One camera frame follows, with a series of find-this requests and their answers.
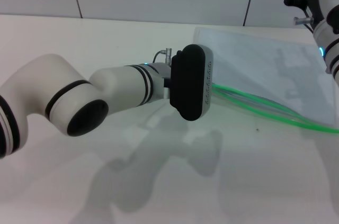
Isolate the grey left wrist cable plug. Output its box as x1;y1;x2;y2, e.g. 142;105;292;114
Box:
153;47;173;63

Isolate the silver right wrist connector plug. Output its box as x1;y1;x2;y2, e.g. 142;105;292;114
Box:
293;16;314;25

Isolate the transparent document bag green zipper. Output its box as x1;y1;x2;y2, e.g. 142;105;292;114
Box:
193;26;339;135

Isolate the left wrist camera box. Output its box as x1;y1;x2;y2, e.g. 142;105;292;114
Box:
168;43;214;122

